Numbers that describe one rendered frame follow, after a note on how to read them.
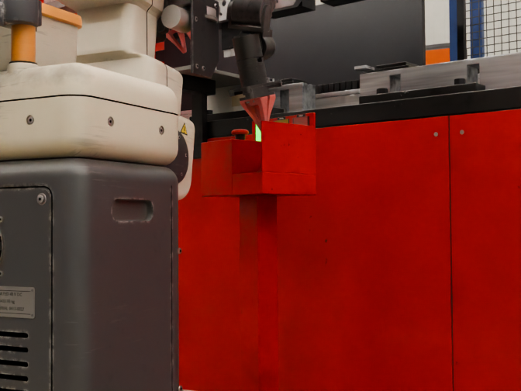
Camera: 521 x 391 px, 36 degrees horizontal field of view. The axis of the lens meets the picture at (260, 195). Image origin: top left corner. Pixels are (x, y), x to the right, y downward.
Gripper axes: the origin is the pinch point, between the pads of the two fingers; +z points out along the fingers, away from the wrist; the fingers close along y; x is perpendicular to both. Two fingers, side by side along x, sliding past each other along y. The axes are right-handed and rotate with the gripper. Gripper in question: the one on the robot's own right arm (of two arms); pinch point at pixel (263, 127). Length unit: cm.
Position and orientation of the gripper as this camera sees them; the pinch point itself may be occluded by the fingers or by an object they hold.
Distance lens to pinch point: 171.6
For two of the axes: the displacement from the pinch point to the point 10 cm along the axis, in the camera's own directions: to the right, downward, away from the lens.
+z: 1.9, 9.7, 1.2
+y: 7.0, -2.2, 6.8
